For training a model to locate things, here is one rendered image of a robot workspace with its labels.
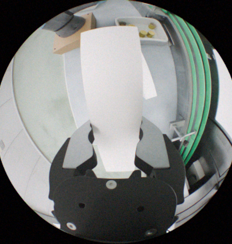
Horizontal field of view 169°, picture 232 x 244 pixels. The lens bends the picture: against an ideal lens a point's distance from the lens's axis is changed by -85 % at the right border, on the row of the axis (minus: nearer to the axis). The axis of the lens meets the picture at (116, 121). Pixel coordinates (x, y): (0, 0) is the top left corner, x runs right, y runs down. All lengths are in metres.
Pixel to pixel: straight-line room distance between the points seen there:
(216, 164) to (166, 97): 0.61
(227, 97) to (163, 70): 0.42
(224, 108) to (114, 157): 0.55
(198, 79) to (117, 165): 0.44
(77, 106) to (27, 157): 3.08
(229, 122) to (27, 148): 3.84
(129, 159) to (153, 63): 0.45
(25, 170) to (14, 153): 0.66
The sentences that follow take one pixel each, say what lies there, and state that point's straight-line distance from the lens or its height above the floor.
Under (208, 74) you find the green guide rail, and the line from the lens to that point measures 0.49.
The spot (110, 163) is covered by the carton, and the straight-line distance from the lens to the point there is 0.17.
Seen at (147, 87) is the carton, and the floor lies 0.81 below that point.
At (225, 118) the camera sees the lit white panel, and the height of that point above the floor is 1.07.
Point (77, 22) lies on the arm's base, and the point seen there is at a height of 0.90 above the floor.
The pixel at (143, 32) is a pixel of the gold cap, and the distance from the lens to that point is 0.47.
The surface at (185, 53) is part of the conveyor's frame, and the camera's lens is 0.47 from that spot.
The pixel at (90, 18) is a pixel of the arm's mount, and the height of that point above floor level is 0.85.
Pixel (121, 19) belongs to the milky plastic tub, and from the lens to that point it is 0.49.
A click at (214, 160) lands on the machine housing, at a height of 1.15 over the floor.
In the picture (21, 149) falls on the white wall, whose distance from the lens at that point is 3.32.
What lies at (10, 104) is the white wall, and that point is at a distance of 3.44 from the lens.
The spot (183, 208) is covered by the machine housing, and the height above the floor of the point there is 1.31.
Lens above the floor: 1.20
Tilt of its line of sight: 59 degrees down
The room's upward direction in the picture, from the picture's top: 178 degrees counter-clockwise
